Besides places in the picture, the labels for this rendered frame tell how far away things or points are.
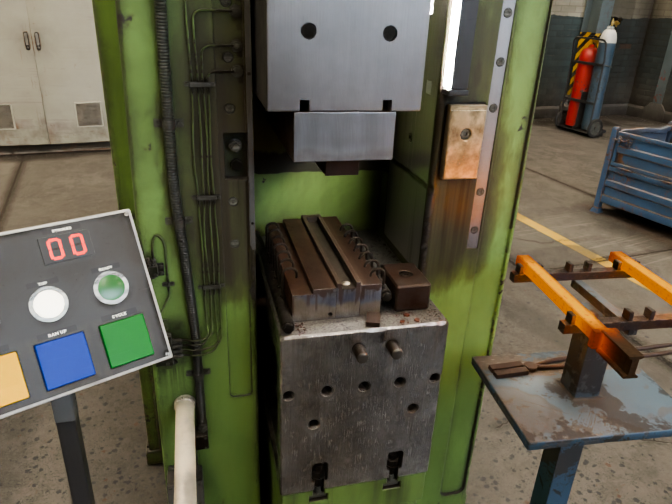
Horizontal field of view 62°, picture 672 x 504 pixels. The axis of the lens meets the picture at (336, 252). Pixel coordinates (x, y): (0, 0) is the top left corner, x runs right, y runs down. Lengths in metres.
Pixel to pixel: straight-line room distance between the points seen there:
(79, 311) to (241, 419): 0.66
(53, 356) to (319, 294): 0.52
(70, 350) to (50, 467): 1.37
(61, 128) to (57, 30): 0.92
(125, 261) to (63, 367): 0.20
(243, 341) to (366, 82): 0.69
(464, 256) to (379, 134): 0.48
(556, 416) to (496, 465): 1.01
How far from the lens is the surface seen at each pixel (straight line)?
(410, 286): 1.27
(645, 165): 4.95
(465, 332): 1.59
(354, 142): 1.10
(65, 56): 6.28
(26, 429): 2.56
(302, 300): 1.21
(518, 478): 2.29
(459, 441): 1.85
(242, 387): 1.49
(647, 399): 1.47
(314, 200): 1.64
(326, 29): 1.06
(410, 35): 1.11
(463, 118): 1.31
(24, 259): 1.03
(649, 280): 1.37
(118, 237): 1.06
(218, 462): 1.64
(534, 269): 1.29
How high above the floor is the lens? 1.56
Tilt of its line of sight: 24 degrees down
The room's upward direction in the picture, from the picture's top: 3 degrees clockwise
